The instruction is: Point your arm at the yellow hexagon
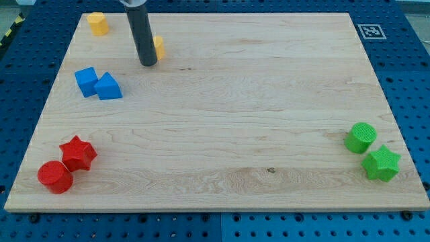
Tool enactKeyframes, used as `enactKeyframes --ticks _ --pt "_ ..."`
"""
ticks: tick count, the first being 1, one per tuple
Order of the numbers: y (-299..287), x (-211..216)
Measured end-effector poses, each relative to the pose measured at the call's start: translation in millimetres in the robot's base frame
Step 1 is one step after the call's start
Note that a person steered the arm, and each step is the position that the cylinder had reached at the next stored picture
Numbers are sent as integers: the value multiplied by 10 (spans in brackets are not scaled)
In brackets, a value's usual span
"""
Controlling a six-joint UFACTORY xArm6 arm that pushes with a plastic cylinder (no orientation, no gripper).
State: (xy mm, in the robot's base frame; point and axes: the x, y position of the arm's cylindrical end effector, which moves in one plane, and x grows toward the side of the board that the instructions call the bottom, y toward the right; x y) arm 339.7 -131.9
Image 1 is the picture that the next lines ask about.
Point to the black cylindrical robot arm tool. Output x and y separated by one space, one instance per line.
138 19

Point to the yellow hexagon block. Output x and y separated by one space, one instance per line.
98 23

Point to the wooden board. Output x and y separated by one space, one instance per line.
246 112

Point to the yellow block behind tool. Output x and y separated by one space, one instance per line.
159 47

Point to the blue triangle block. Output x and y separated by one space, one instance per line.
107 88

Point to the blue cube block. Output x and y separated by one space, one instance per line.
86 80

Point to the red star block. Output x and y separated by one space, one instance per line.
77 154

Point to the green cylinder block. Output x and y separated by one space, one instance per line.
360 137

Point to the red cylinder block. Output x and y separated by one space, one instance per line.
55 177

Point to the green star block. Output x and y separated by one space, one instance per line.
381 164

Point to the white fiducial marker tag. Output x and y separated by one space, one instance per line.
371 31

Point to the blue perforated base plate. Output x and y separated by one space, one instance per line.
39 38

